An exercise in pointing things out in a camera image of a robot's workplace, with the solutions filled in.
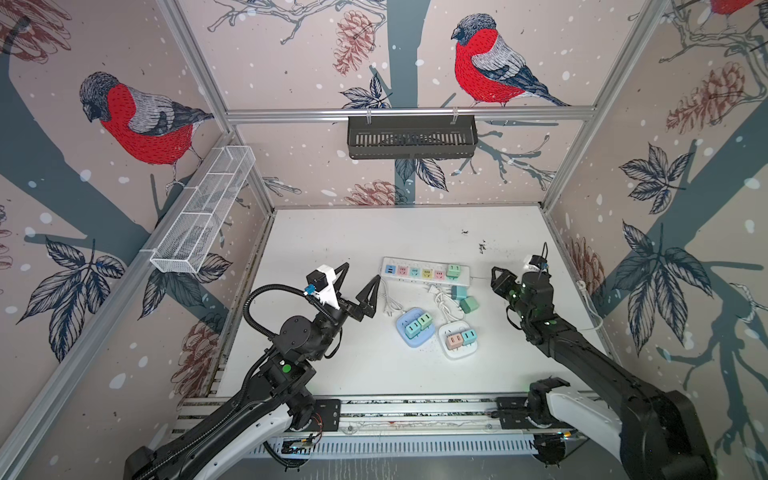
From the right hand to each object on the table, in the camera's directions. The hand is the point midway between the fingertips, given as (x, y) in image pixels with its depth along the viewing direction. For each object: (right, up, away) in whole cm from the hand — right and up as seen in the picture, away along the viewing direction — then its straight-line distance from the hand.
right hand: (495, 272), depth 85 cm
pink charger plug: (-13, -18, -6) cm, 23 cm away
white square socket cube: (-12, -16, +1) cm, 20 cm away
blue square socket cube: (-25, -14, +4) cm, 29 cm away
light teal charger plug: (-25, -15, -4) cm, 29 cm away
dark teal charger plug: (-9, -8, +10) cm, 15 cm away
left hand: (-37, +3, -22) cm, 43 cm away
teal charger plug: (-9, -17, -6) cm, 20 cm away
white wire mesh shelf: (-82, +18, -6) cm, 84 cm away
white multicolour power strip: (-18, -1, +13) cm, 23 cm away
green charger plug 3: (-6, -11, +7) cm, 14 cm away
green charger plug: (-10, -1, +10) cm, 14 cm away
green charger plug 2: (-21, -14, -2) cm, 25 cm away
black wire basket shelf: (-23, +46, +19) cm, 55 cm away
